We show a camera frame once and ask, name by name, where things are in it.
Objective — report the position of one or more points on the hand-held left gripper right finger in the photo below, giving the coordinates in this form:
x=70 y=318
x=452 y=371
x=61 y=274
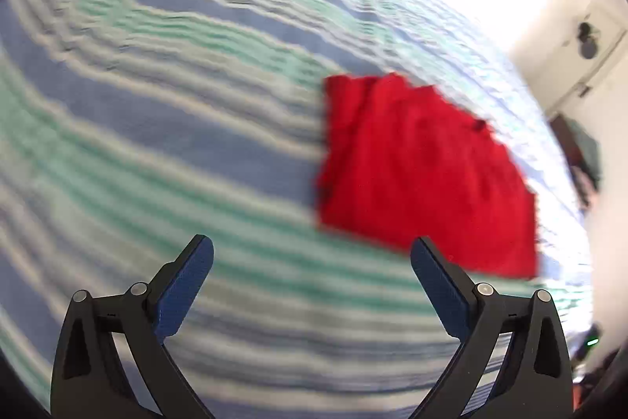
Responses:
x=439 y=289

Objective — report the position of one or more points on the dark chair with clothes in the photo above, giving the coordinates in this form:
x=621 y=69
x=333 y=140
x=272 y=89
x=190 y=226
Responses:
x=579 y=154

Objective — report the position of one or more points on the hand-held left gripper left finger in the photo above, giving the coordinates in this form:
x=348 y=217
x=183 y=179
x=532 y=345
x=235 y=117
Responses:
x=184 y=286

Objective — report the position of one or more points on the blue green striped bedspread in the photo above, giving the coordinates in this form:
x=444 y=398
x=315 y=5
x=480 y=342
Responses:
x=171 y=105

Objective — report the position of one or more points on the red sweater with white rabbit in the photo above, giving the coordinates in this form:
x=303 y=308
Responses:
x=427 y=178

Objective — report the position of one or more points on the white door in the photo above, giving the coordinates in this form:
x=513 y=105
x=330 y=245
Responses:
x=584 y=51

